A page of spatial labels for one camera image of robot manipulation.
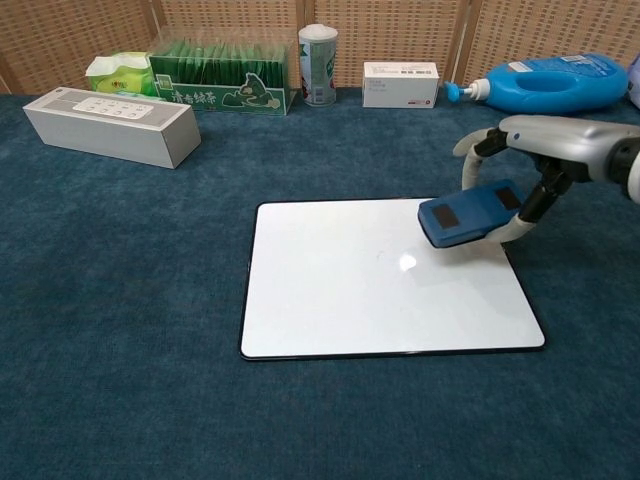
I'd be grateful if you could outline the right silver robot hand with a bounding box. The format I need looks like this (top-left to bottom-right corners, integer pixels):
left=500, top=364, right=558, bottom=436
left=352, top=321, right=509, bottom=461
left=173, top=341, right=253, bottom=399
left=452, top=114, right=640, bottom=246

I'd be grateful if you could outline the blue whiteboard eraser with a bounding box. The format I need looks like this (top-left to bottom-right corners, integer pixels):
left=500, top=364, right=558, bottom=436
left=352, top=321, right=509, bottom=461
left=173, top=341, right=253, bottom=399
left=417, top=178, right=529, bottom=250

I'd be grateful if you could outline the white dry-erase board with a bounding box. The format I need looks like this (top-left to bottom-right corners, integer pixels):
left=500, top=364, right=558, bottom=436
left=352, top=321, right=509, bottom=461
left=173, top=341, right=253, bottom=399
left=239, top=196, right=546, bottom=362

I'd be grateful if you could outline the blue pump detergent bottle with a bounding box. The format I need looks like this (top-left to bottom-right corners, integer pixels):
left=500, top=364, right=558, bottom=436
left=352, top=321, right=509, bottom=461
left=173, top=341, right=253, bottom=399
left=444, top=55, right=629, bottom=119

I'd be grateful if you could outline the pale blue tissue pack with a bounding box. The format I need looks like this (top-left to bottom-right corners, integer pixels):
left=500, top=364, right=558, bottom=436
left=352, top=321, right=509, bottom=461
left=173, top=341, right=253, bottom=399
left=626, top=64, right=640, bottom=109

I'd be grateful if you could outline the small white cardboard box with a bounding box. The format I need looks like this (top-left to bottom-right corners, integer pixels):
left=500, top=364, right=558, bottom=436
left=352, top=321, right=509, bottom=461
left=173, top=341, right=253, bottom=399
left=362, top=61, right=440, bottom=109

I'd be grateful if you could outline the woven bamboo folding screen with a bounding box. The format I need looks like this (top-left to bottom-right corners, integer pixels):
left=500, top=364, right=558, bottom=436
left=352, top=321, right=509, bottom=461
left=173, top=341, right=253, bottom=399
left=0, top=0, right=640, bottom=96

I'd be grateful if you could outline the cylindrical can with white lid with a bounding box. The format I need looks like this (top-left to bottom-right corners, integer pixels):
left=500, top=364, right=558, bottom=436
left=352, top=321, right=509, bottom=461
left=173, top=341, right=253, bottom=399
left=298, top=23, right=340, bottom=107

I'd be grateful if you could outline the clear green tea bag box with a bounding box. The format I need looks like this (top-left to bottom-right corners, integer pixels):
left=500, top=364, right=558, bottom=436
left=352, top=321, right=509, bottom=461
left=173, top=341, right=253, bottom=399
left=148, top=37, right=293, bottom=117

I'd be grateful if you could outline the green open tissue pack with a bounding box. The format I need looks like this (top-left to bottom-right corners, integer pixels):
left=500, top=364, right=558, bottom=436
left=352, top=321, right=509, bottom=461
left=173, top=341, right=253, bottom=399
left=84, top=51, right=157, bottom=97

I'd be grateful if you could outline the long white speaker box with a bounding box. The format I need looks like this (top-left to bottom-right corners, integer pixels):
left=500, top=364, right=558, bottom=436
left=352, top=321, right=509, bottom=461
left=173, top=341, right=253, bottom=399
left=22, top=87, right=203, bottom=172

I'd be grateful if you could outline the teal table carpet mat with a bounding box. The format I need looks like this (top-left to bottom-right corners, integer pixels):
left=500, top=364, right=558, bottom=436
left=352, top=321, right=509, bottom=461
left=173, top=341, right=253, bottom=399
left=0, top=89, right=640, bottom=480

